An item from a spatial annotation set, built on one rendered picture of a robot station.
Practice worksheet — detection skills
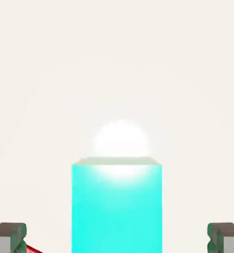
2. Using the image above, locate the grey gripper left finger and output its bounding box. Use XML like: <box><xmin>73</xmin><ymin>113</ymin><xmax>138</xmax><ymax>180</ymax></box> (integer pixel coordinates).
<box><xmin>0</xmin><ymin>222</ymin><xmax>28</xmax><ymax>253</ymax></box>

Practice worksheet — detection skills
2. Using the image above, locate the small red cube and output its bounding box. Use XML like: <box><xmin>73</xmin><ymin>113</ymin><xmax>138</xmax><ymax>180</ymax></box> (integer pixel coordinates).
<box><xmin>23</xmin><ymin>236</ymin><xmax>44</xmax><ymax>253</ymax></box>

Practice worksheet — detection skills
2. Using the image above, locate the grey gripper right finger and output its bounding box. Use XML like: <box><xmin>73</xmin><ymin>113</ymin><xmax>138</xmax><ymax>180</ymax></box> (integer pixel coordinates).
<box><xmin>207</xmin><ymin>222</ymin><xmax>234</xmax><ymax>253</ymax></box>

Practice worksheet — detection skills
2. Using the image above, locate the large cyan box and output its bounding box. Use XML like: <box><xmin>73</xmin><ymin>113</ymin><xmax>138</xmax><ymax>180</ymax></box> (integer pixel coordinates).
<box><xmin>71</xmin><ymin>156</ymin><xmax>163</xmax><ymax>253</ymax></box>

